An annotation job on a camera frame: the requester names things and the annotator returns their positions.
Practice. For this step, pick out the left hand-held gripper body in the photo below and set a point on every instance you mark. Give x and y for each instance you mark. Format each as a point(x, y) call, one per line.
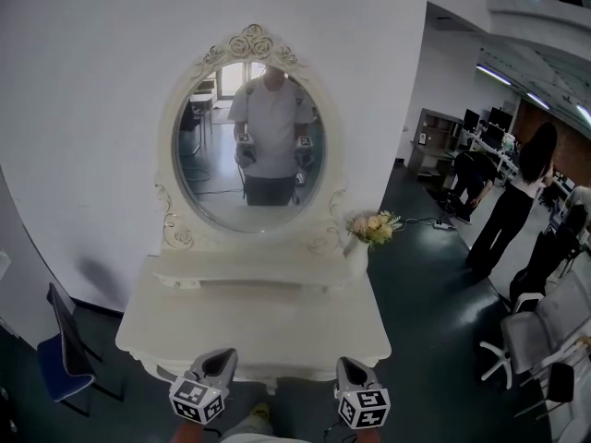
point(196, 402)

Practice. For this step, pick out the grey office chair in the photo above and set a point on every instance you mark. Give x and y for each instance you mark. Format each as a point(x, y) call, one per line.
point(531, 335)

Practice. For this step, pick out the row of white office desks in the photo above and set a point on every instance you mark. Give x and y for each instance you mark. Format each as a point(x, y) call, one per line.
point(505, 166)

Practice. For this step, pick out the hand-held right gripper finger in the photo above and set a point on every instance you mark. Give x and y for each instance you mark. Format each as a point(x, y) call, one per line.
point(362, 376)
point(342, 379)

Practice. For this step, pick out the row of black monitors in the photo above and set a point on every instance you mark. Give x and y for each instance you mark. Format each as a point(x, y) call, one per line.
point(471, 119)

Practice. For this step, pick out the white desk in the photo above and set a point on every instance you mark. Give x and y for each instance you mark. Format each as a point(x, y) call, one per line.
point(18, 270)

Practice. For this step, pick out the white floor power strip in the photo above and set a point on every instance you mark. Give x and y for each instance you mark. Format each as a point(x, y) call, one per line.
point(442, 224)

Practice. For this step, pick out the white ornate dressing table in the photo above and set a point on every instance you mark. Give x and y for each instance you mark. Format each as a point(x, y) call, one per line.
point(249, 326)

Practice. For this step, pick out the oval mirror with carved frame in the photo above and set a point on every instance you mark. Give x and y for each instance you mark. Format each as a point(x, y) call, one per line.
point(208, 192)

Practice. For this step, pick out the artificial flower bouquet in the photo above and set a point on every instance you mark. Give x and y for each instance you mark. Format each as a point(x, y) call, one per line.
point(371, 228)

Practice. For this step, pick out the person's grey trousers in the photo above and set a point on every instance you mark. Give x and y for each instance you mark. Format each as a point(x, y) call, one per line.
point(244, 427)

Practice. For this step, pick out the ceiling strip light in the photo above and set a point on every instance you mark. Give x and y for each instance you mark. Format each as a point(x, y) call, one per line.
point(494, 74)
point(584, 114)
point(538, 100)

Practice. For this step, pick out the black office chair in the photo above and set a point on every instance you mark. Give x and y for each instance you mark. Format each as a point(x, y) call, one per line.
point(540, 261)

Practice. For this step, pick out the blue upholstered chair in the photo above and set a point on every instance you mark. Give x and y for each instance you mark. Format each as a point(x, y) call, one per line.
point(62, 362)

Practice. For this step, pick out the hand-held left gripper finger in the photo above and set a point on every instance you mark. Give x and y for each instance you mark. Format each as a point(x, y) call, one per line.
point(228, 372)
point(201, 365)

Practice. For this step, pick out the person's white shirt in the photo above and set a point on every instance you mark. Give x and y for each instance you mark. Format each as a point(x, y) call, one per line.
point(263, 440)

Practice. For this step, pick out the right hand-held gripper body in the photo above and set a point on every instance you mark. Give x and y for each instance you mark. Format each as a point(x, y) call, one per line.
point(365, 409)

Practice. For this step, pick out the person's left forearm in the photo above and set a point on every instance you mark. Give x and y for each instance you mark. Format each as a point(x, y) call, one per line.
point(187, 433)

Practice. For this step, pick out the white ceramic vase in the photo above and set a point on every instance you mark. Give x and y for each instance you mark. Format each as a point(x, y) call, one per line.
point(358, 259)

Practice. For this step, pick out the person's right forearm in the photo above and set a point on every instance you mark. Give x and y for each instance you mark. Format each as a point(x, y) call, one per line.
point(368, 436)

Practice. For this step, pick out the wooden open cabinet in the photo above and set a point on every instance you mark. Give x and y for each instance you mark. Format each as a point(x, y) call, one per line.
point(436, 132)

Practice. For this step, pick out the person's left yellow shoe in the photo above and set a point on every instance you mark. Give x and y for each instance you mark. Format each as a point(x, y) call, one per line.
point(261, 411)

